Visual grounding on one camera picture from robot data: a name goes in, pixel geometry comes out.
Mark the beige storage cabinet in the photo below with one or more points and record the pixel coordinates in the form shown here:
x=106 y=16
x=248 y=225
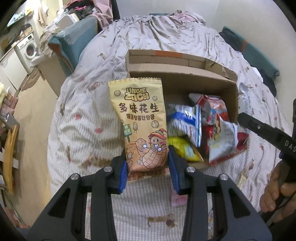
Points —
x=51 y=71

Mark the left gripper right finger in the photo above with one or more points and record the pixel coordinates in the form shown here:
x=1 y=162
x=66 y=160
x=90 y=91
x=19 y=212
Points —
x=234 y=216

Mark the right hand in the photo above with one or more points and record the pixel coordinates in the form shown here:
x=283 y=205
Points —
x=273 y=191

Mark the pink flat snack packet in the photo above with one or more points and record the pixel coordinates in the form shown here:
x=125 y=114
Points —
x=178 y=200

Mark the brown cardboard box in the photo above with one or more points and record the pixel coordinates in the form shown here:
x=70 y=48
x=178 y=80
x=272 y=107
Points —
x=182 y=74

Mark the tan peanut snack bag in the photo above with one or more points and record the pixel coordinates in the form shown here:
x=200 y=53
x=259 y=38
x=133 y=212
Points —
x=140 y=107

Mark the yellow snack bag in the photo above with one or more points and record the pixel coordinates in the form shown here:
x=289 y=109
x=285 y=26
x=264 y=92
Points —
x=185 y=149

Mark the pink curtain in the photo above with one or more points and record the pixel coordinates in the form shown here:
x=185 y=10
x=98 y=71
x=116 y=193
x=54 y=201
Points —
x=103 y=13

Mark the white blue striped snack bag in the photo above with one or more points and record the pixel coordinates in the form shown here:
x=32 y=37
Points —
x=184 y=121

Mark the brown floor mat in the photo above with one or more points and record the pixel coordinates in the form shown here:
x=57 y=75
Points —
x=31 y=80

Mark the pile of dark clothes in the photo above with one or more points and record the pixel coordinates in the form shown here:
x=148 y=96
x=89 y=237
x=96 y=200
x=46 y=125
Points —
x=82 y=8

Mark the white washing machine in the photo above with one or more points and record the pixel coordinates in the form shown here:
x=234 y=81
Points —
x=26 y=50

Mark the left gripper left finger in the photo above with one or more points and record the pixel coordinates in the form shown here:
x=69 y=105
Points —
x=64 y=216

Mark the teal blanket by wall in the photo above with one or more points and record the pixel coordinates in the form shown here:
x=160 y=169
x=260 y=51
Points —
x=254 y=56

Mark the white orange shrimp snack bag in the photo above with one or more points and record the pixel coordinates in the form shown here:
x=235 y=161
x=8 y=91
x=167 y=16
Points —
x=210 y=107

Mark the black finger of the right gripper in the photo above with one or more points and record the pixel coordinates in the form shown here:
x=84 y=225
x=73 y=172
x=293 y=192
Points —
x=274 y=136

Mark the white red snack bag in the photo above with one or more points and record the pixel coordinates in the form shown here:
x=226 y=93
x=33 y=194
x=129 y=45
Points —
x=223 y=142

